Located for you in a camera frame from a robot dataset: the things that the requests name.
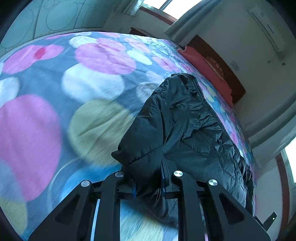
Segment black quilted down jacket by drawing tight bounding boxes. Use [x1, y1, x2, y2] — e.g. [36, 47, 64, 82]
[111, 74, 254, 226]

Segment red pillow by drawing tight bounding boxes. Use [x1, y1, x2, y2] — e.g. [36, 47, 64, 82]
[178, 46, 233, 108]

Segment colourful dotted bed sheet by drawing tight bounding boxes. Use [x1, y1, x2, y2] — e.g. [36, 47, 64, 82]
[1, 32, 254, 240]

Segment grey curtain right of bed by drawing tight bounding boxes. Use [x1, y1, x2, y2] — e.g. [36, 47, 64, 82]
[246, 93, 295, 167]

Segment grey curtain of bed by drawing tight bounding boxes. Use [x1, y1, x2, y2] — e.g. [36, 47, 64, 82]
[164, 0, 221, 45]
[246, 93, 295, 167]

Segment brown embroidered cushion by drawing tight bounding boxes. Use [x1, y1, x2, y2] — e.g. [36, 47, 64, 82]
[205, 57, 224, 79]

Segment right window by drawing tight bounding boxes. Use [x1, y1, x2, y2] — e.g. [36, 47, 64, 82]
[275, 149, 295, 233]

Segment window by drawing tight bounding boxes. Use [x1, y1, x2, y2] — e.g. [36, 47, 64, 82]
[140, 0, 201, 25]
[275, 149, 295, 233]

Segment dark wooden headboard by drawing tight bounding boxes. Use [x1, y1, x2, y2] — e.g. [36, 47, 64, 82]
[187, 35, 246, 104]

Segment grey curtain left of bed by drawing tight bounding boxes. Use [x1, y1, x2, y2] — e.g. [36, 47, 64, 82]
[164, 0, 221, 45]

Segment left window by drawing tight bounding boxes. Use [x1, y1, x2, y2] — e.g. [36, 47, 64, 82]
[140, 0, 201, 25]

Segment white sheer curtain far left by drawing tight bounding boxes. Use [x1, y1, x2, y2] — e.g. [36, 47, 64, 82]
[123, 0, 144, 16]

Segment frosted glass wardrobe door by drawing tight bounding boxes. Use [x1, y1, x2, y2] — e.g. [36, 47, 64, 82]
[1, 0, 117, 56]

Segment wall socket plate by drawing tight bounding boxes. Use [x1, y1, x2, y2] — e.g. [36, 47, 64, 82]
[231, 61, 240, 71]

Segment white wall air conditioner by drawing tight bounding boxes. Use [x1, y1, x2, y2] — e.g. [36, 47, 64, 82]
[249, 4, 285, 53]

